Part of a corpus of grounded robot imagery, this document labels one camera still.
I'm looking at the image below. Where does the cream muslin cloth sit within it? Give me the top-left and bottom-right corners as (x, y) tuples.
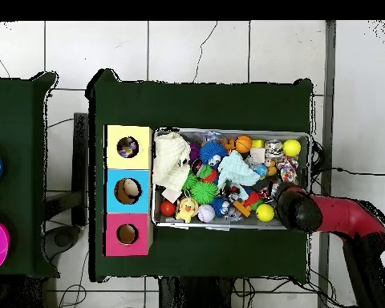
(152, 131), (192, 197)

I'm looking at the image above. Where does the polka dot cloth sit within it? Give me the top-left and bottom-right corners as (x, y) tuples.
(276, 156), (299, 184)
(117, 136), (140, 158)

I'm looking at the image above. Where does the silver mesh bin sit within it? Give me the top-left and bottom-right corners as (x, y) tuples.
(152, 127), (312, 230)

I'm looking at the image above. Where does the wooden box with three holes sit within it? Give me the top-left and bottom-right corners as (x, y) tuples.
(102, 124), (155, 257)

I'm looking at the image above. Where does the green spiky puffer ball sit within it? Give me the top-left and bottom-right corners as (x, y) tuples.
(189, 180), (218, 205)

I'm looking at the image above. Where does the blue spiky puffer ball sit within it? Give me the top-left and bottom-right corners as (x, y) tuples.
(198, 140), (228, 164)

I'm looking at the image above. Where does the yellow plush chick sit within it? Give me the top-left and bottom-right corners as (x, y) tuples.
(175, 197), (200, 224)

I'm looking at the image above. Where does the light blue muslin cloth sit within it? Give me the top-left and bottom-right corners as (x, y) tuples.
(217, 150), (261, 190)

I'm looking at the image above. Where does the white toy baseball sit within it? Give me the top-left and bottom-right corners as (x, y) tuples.
(197, 204), (216, 223)

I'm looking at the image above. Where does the red orange ball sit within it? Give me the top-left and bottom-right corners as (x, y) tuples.
(160, 200), (176, 217)

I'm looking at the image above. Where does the orange toy basketball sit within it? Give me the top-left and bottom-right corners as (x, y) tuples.
(234, 135), (253, 154)

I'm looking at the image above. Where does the dark green table cloth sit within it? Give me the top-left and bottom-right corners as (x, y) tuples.
(85, 68), (314, 283)

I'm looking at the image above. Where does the yellow ball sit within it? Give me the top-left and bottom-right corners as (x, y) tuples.
(255, 203), (275, 222)
(282, 139), (302, 158)

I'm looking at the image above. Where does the dark green covered side table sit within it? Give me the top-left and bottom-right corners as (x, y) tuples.
(0, 71), (60, 278)

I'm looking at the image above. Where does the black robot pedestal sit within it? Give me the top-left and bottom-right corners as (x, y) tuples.
(158, 276), (235, 308)

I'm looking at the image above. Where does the black cable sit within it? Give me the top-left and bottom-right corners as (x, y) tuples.
(310, 165), (385, 176)

